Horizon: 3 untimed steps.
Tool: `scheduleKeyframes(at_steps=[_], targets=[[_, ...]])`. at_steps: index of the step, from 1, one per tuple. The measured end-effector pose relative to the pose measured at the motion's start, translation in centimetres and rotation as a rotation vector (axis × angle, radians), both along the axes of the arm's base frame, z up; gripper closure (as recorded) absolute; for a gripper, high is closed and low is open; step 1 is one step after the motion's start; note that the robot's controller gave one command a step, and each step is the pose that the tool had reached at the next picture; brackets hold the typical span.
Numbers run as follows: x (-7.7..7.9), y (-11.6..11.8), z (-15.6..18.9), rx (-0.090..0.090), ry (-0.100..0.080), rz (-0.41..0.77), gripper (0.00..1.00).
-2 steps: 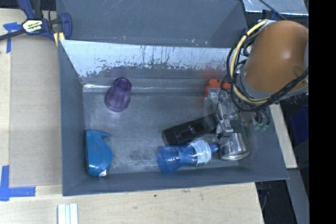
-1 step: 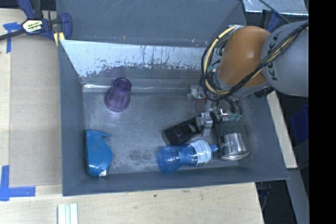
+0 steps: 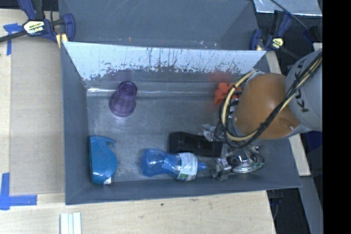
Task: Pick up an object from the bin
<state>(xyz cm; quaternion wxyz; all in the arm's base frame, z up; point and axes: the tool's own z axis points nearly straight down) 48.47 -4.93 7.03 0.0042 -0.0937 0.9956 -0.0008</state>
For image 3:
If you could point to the black flat block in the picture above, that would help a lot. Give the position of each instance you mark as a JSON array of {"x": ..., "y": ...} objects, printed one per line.
[{"x": 189, "y": 143}]

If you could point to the red plastic toy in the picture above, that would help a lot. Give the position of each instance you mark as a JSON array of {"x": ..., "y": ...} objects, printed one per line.
[{"x": 220, "y": 93}]

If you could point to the blue clear plastic bottle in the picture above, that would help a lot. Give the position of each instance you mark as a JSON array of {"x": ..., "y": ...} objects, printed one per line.
[{"x": 161, "y": 163}]

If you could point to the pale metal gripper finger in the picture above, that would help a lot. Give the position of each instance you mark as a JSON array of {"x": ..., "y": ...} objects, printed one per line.
[
  {"x": 223, "y": 168},
  {"x": 209, "y": 133}
]

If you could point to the purple plastic cup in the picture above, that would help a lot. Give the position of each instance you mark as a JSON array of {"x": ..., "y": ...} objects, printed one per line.
[{"x": 123, "y": 101}]

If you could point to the grey metal bin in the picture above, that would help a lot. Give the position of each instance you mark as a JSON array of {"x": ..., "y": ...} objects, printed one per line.
[{"x": 164, "y": 117}]

